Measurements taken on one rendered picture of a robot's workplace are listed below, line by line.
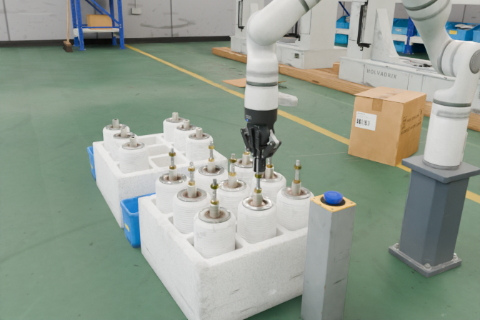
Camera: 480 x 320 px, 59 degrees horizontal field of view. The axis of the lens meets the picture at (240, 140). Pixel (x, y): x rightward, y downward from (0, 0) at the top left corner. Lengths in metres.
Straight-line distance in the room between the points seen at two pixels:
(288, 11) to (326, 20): 3.43
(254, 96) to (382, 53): 2.81
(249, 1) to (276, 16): 4.57
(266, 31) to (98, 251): 0.83
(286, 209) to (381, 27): 2.78
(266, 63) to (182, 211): 0.41
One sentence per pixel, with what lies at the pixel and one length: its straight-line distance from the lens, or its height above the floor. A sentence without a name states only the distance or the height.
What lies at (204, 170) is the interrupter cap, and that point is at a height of 0.25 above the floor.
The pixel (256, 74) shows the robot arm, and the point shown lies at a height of 0.57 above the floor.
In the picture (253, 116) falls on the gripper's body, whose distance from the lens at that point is 0.93.
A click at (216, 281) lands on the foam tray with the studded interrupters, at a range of 0.98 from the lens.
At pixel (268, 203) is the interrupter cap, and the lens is 1.04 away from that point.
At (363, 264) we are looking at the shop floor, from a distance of 1.33.
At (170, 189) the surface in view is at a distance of 1.14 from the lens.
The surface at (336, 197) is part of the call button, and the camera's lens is 0.92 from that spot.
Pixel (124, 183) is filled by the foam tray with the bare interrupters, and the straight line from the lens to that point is 1.41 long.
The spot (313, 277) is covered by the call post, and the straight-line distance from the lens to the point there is 1.01.
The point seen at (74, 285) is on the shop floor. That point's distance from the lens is 1.26.
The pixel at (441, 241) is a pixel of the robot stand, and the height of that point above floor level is 0.10.
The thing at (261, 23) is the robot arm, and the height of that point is 0.67.
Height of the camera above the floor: 0.72
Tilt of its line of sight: 18 degrees down
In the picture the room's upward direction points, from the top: 1 degrees clockwise
